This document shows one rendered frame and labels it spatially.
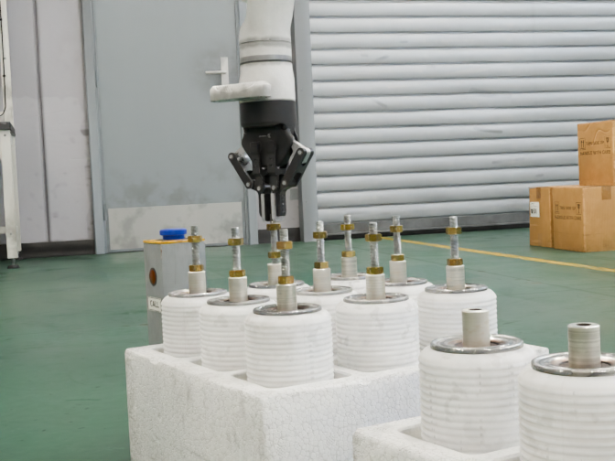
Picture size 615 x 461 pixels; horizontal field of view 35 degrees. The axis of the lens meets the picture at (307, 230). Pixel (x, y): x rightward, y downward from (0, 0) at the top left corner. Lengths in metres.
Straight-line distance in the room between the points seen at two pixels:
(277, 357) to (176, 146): 5.11
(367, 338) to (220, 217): 5.07
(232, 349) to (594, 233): 3.65
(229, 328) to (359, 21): 5.32
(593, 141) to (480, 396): 4.12
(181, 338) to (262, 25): 0.42
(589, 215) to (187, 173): 2.58
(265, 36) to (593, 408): 0.77
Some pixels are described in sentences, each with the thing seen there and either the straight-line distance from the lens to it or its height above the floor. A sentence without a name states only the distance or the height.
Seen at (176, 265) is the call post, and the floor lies 0.28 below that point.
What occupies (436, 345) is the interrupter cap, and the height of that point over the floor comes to 0.25.
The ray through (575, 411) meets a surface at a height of 0.23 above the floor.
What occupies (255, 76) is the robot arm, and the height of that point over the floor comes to 0.53.
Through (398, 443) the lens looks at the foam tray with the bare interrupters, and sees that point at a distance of 0.81.
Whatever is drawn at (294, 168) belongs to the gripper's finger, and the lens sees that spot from 1.30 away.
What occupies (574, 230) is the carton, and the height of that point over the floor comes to 0.10.
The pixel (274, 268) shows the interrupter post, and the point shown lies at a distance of 1.33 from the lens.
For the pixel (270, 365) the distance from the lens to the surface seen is 1.04.
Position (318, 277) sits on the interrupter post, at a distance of 1.23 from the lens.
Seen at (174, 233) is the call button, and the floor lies 0.32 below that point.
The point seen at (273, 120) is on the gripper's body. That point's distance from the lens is 1.30.
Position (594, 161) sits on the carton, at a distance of 4.86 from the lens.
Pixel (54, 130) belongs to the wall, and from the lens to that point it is 6.08.
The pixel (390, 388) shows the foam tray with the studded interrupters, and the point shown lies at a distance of 1.07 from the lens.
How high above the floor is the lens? 0.39
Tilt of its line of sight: 3 degrees down
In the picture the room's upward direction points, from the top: 3 degrees counter-clockwise
